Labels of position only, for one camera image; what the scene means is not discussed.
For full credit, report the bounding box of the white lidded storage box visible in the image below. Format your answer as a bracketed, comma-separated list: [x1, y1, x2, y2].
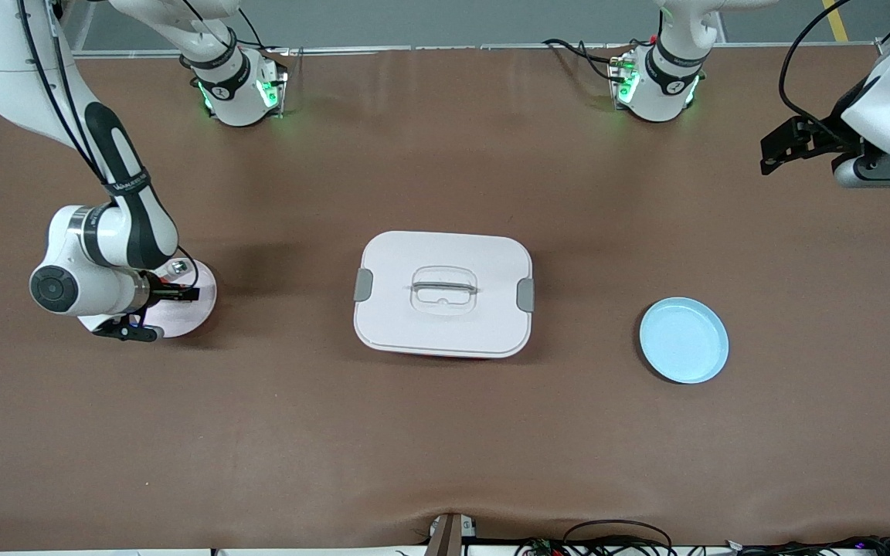
[352, 230, 536, 361]

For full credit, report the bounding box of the pink round plate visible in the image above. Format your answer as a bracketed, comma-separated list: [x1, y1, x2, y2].
[76, 258, 219, 339]

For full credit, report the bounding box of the light blue round plate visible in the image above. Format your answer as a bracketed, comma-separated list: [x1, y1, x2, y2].
[639, 297, 730, 385]

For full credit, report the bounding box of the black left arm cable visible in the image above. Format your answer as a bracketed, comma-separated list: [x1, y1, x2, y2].
[778, 0, 854, 131]

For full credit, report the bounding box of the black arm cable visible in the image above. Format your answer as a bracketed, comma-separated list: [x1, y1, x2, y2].
[778, 0, 854, 131]
[16, 0, 110, 186]

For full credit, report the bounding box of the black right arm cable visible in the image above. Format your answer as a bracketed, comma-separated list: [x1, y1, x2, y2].
[16, 0, 110, 186]

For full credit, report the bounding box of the grey metal bracket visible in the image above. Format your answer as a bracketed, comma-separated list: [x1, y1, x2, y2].
[425, 512, 477, 556]

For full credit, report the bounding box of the black cable bundle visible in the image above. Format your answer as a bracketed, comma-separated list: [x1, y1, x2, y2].
[515, 519, 890, 556]

